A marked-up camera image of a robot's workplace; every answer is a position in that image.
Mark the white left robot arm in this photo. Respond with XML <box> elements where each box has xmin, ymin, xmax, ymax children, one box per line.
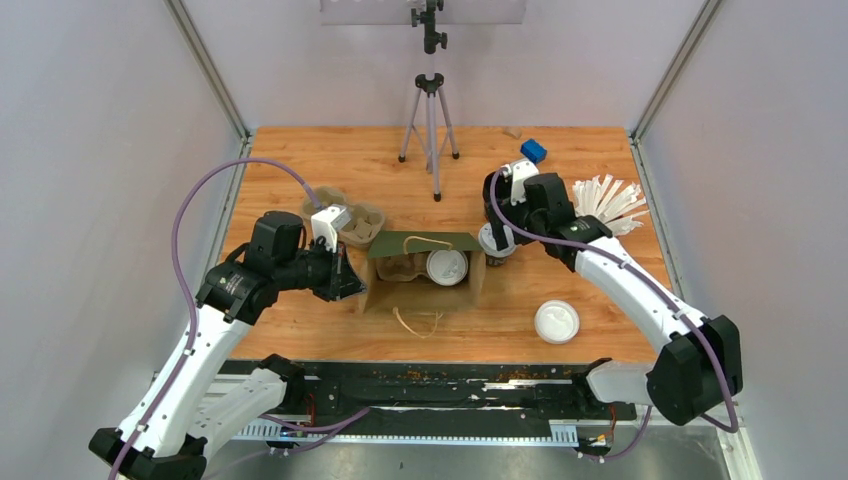
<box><xmin>88</xmin><ymin>204</ymin><xmax>366</xmax><ymax>479</ymax></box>

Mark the white single cup lid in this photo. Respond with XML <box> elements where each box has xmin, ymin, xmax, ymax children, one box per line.
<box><xmin>425</xmin><ymin>250</ymin><xmax>469</xmax><ymax>287</ymax></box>

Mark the black paper cup stack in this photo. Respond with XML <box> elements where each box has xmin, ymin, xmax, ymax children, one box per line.
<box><xmin>482</xmin><ymin>171</ymin><xmax>499</xmax><ymax>202</ymax></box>

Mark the single pulp cup carrier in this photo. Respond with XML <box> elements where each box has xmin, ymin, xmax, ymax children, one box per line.
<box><xmin>376</xmin><ymin>252</ymin><xmax>429</xmax><ymax>282</ymax></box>

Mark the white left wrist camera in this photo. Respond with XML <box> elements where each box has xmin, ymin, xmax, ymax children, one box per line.
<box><xmin>310</xmin><ymin>204</ymin><xmax>352</xmax><ymax>253</ymax></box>

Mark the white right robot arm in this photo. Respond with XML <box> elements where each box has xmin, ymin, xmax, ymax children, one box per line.
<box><xmin>482</xmin><ymin>166</ymin><xmax>743</xmax><ymax>433</ymax></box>

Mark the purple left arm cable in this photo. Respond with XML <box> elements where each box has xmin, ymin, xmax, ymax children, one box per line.
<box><xmin>105</xmin><ymin>157</ymin><xmax>372</xmax><ymax>480</ymax></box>

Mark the green paper bag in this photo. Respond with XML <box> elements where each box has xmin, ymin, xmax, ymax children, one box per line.
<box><xmin>358</xmin><ymin>230</ymin><xmax>486</xmax><ymax>339</ymax></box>

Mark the grey pulp cup carrier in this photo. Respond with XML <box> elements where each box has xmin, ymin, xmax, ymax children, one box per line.
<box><xmin>313</xmin><ymin>186</ymin><xmax>386</xmax><ymax>249</ymax></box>

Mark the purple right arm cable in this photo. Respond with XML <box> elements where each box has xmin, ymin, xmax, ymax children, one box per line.
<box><xmin>488</xmin><ymin>168</ymin><xmax>741</xmax><ymax>463</ymax></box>

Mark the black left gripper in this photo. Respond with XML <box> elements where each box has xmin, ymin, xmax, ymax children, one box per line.
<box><xmin>276</xmin><ymin>237</ymin><xmax>369</xmax><ymax>302</ymax></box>

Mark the white wrapped straws bundle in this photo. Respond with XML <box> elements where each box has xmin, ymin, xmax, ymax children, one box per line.
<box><xmin>572</xmin><ymin>174</ymin><xmax>649</xmax><ymax>236</ymax></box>

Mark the grey camera tripod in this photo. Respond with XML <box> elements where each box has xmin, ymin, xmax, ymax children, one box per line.
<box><xmin>397</xmin><ymin>0</ymin><xmax>461</xmax><ymax>202</ymax></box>

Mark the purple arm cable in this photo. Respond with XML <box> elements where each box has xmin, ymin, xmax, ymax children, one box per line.
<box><xmin>488</xmin><ymin>168</ymin><xmax>741</xmax><ymax>463</ymax></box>
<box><xmin>105</xmin><ymin>157</ymin><xmax>372</xmax><ymax>480</ymax></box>

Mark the small tan block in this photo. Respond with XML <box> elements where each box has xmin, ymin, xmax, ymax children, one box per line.
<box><xmin>502</xmin><ymin>127</ymin><xmax>523</xmax><ymax>139</ymax></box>

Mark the white plastic lid stack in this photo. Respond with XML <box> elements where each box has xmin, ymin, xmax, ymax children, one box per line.
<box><xmin>534</xmin><ymin>300</ymin><xmax>580</xmax><ymax>345</ymax></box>

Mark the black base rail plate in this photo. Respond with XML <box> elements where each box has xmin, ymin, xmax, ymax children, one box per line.
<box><xmin>235</xmin><ymin>361</ymin><xmax>644</xmax><ymax>447</ymax></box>

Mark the blue small block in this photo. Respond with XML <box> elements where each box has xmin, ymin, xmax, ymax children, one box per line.
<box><xmin>520</xmin><ymin>139</ymin><xmax>548</xmax><ymax>165</ymax></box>

